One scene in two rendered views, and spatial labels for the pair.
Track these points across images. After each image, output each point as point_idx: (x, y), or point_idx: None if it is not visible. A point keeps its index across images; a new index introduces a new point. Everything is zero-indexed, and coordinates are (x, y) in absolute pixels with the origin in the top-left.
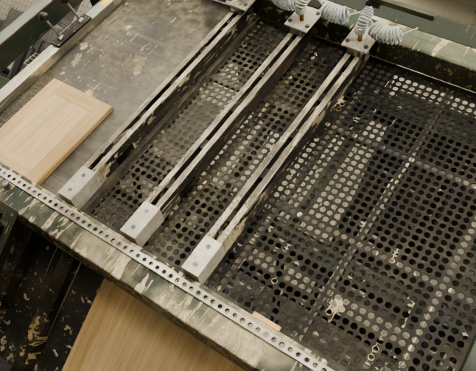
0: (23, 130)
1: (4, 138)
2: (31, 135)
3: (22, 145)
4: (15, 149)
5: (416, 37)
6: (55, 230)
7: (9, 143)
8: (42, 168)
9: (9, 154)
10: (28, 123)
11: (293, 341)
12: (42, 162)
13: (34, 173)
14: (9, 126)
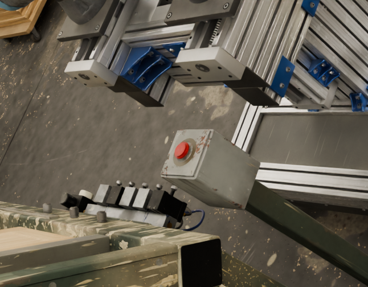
0: (5, 245)
1: (36, 242)
2: None
3: (16, 240)
4: (27, 239)
5: None
6: (15, 205)
7: (33, 241)
8: (3, 230)
9: (36, 236)
10: None
11: None
12: (0, 232)
13: (15, 229)
14: (24, 246)
